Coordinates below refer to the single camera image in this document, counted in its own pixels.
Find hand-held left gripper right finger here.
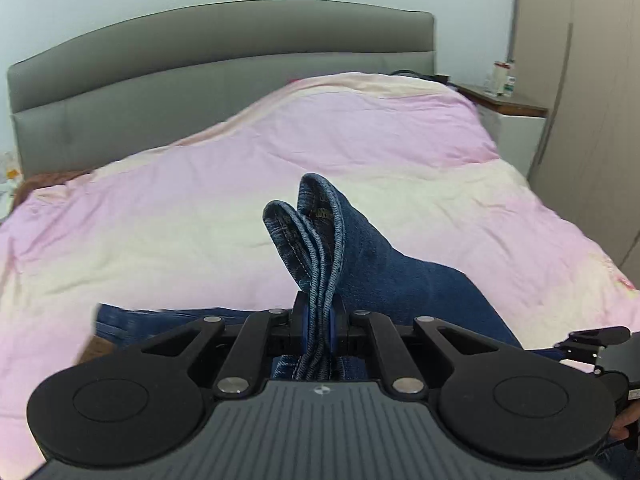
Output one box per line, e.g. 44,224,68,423
327,294,507,397

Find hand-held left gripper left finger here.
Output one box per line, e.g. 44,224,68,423
136,291,309,399

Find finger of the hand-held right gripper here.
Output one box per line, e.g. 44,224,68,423
553,326,632,361

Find blue denim pants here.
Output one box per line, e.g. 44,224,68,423
94,172,568,382

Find person's right hand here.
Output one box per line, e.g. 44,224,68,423
611,402,640,442

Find pink and cream blanket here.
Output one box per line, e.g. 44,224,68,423
0,72,640,476

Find white nightstand with wooden top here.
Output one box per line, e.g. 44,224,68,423
457,82,550,179

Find beige wardrobe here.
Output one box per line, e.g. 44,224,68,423
514,0,640,292

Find black cloth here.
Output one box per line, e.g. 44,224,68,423
387,69,452,85

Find brown pillow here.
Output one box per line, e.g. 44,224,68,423
12,170,95,207

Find grey padded bed headboard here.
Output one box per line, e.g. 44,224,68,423
6,0,436,182

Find cluster of cosmetic bottles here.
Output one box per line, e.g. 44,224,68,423
0,152,22,197

